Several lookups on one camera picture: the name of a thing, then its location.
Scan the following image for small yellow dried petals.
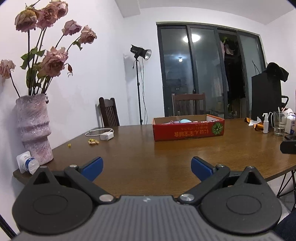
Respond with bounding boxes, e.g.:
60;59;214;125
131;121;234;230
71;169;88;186
88;138;99;145

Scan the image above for white power adapter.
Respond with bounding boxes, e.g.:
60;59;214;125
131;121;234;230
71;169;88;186
99;132;114;141

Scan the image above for red cardboard fruit box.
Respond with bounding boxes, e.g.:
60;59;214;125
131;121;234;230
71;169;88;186
152;114;225;141

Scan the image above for dark wooden chair left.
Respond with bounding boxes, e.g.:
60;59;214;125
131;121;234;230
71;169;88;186
99;97;120;127

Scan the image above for dark wooden chair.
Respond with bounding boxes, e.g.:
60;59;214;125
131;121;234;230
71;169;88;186
99;97;120;127
171;93;207;116

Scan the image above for pink satin cloth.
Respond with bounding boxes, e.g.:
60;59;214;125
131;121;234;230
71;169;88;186
166;120;180;125

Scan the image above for orange and white wrapper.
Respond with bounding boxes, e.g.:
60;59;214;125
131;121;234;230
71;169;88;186
244;118;263;132

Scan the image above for pink textured ceramic vase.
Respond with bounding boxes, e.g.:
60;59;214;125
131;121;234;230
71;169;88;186
16;94;53;166

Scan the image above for white spray bottle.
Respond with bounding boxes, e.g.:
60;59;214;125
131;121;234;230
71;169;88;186
262;113;269;133

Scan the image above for dark wooden chair centre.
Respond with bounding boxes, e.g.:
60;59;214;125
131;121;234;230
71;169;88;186
171;93;207;116

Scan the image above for black device at table edge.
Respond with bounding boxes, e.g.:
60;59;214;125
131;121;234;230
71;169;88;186
280;135;296;154

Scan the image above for clear glass cup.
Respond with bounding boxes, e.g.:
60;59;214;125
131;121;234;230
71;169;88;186
273;111;287;136

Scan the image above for white milk carton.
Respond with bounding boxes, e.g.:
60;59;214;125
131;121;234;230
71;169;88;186
285;108;295;135

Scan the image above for black monitor back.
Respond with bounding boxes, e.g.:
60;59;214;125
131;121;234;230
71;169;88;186
251;72;281;120

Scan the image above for black sliding glass door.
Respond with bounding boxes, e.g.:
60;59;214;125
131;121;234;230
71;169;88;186
157;23;266;118

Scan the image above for dried pink rose bouquet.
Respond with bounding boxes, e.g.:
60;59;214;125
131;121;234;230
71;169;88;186
1;1;98;99

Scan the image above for black cloth on monitor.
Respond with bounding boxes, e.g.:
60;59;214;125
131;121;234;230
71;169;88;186
264;62;289;82

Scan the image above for black studio light on stand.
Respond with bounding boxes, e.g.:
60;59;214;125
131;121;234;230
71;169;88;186
129;44;153;126

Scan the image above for white coiled charger cable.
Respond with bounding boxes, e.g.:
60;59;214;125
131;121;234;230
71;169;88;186
85;127;115;138

